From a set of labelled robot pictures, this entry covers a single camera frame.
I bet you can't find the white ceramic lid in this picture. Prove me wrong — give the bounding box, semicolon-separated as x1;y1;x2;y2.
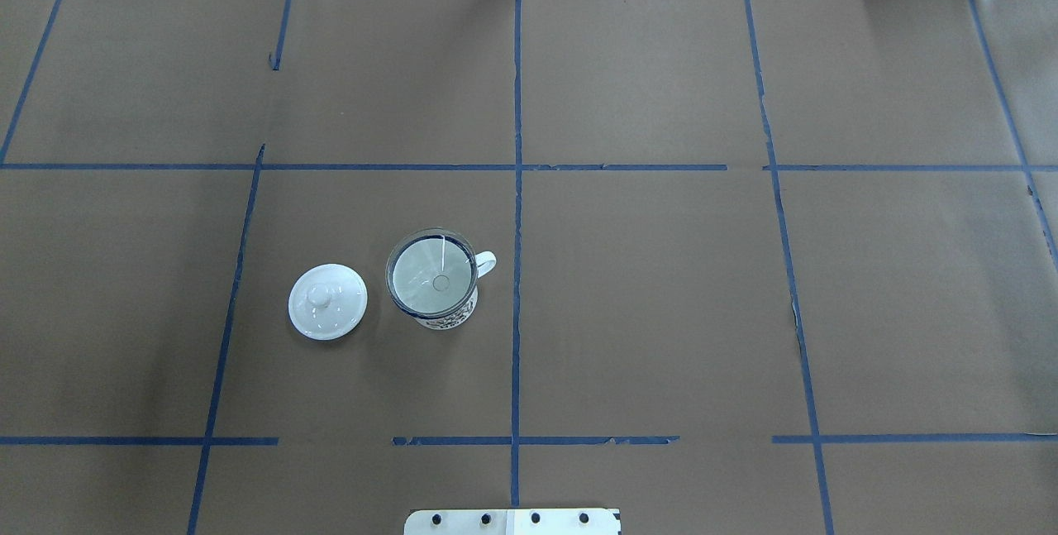
288;263;368;342

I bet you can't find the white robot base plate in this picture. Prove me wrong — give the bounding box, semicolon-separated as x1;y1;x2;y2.
403;508;622;534

